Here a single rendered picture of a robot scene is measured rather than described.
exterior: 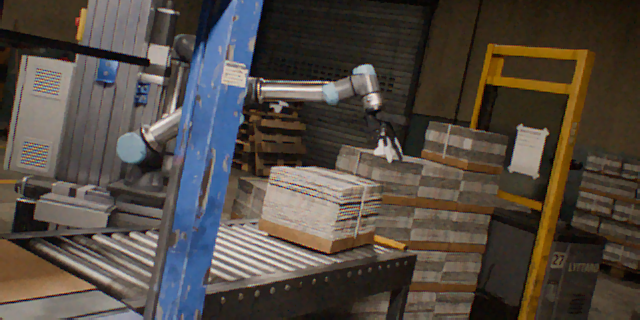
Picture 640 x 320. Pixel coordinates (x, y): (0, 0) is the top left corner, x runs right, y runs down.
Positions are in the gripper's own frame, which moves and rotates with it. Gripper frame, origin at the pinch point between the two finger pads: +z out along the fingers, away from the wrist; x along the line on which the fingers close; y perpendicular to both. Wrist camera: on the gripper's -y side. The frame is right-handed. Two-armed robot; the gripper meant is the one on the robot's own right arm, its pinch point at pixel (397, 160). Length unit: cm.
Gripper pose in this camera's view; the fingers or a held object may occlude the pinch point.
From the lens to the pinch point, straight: 229.9
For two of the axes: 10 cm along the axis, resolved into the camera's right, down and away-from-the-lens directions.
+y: -8.4, 3.2, 4.3
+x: -4.6, -0.2, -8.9
